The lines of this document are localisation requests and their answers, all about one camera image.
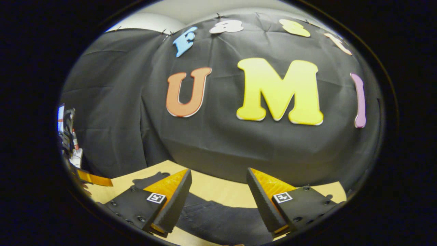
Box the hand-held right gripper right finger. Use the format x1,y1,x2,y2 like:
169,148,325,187
246,167,345,239

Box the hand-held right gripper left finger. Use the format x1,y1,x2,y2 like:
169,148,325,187
102,168,193,238

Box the black jeans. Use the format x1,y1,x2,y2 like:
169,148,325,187
132,171,274,246

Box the black backdrop cloth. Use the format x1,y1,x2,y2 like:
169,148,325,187
61,12,385,192

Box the black tangled cables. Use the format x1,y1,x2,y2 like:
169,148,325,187
62,108,77,151

